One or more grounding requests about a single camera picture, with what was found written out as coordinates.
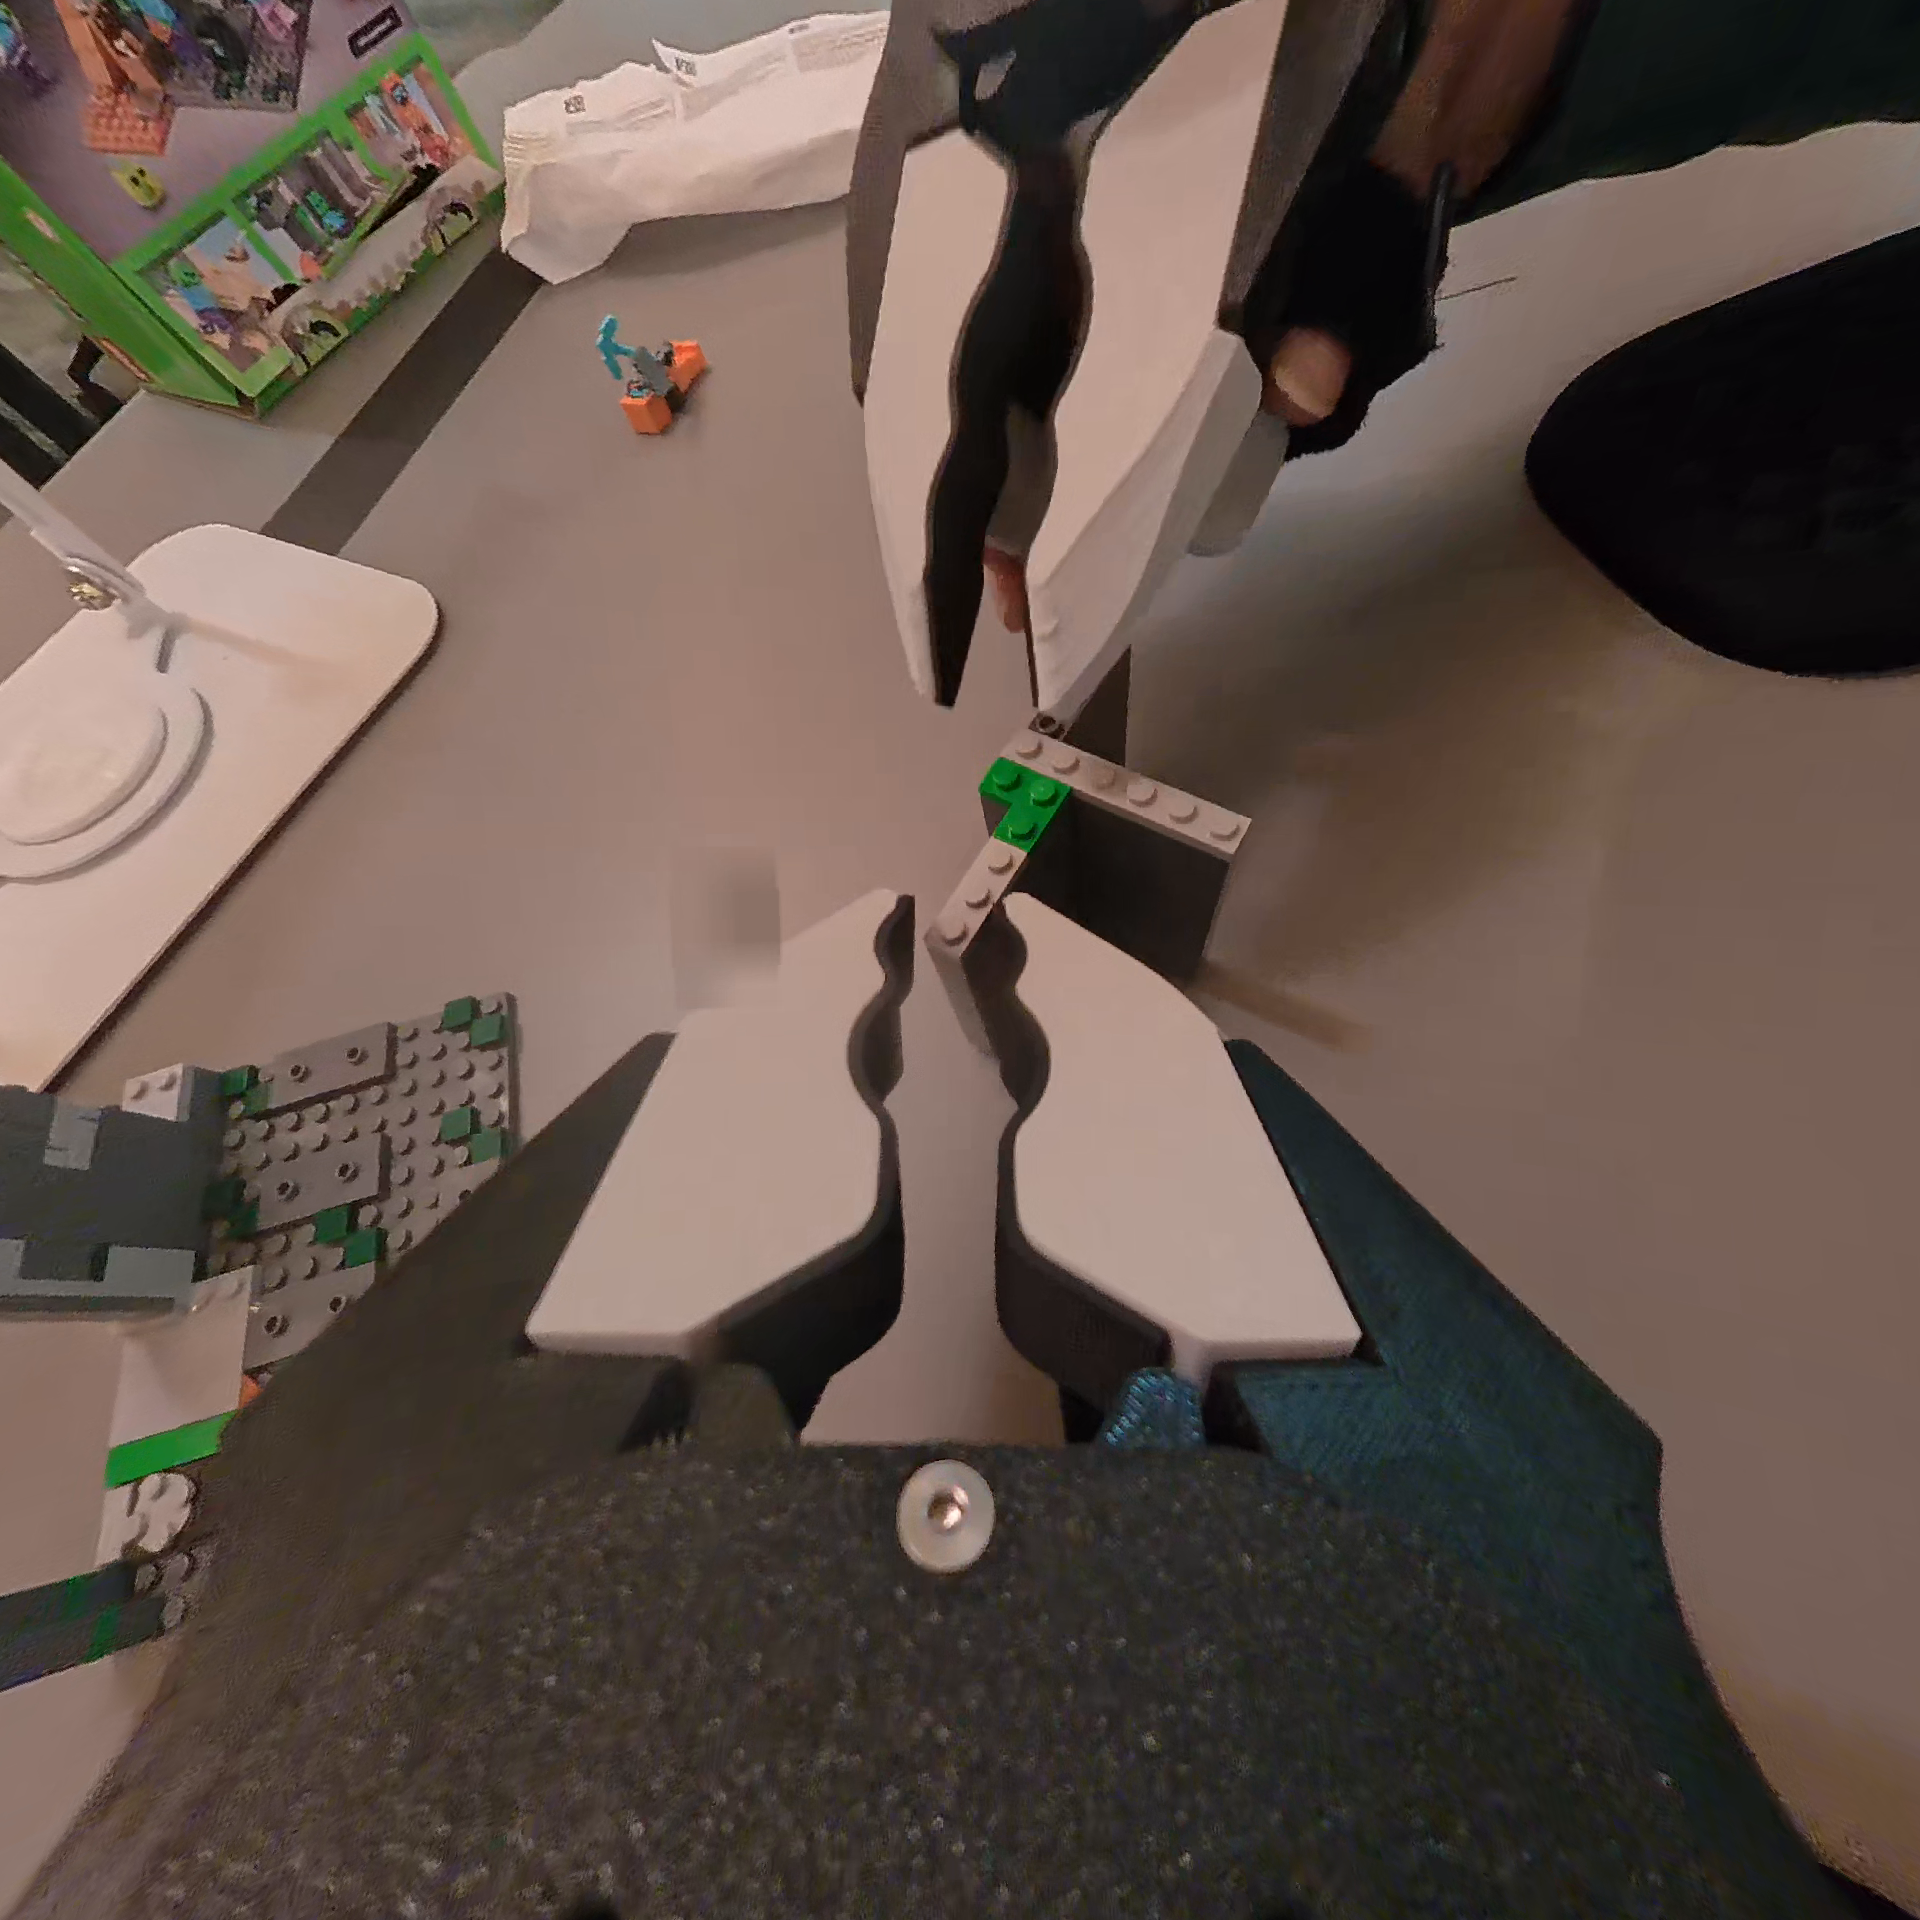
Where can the black mesh cushion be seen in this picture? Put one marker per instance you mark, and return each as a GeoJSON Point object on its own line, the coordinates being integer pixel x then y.
{"type": "Point", "coordinates": [1755, 482]}

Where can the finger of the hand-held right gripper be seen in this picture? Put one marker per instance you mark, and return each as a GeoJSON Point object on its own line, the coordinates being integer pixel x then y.
{"type": "Point", "coordinates": [1154, 375]}
{"type": "Point", "coordinates": [915, 375]}

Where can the dark grey cross wall piece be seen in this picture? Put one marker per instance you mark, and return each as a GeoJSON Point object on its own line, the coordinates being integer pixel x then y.
{"type": "Point", "coordinates": [1142, 902]}

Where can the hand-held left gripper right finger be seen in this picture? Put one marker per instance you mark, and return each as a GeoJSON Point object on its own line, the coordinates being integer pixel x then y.
{"type": "Point", "coordinates": [1184, 1185]}

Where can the grey brick build on baseplate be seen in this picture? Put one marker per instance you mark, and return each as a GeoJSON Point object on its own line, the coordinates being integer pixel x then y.
{"type": "Point", "coordinates": [345, 1126]}

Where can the short light grey plate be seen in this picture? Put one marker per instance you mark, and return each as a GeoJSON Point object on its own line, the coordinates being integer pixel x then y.
{"type": "Point", "coordinates": [975, 902]}

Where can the white paper bag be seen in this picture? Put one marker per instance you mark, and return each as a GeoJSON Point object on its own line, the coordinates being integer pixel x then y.
{"type": "Point", "coordinates": [690, 135]}

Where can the green toy box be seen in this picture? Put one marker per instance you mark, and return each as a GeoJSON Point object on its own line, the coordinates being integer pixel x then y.
{"type": "Point", "coordinates": [225, 195]}

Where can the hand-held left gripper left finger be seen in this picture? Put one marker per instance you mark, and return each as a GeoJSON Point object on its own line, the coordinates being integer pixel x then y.
{"type": "Point", "coordinates": [720, 1185]}

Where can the person's right forearm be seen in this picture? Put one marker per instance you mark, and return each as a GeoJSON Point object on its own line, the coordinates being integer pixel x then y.
{"type": "Point", "coordinates": [1723, 76]}

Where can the small green corner plate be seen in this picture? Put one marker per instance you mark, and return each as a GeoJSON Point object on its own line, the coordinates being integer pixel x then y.
{"type": "Point", "coordinates": [1035, 820]}

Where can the long light grey plate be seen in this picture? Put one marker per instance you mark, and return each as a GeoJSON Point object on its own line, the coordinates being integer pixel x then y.
{"type": "Point", "coordinates": [1154, 803]}

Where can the person's right hand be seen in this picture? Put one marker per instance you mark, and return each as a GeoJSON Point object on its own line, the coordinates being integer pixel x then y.
{"type": "Point", "coordinates": [1312, 375]}

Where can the orange brick mini build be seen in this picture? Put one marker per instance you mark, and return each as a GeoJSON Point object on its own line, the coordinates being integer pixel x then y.
{"type": "Point", "coordinates": [651, 398]}

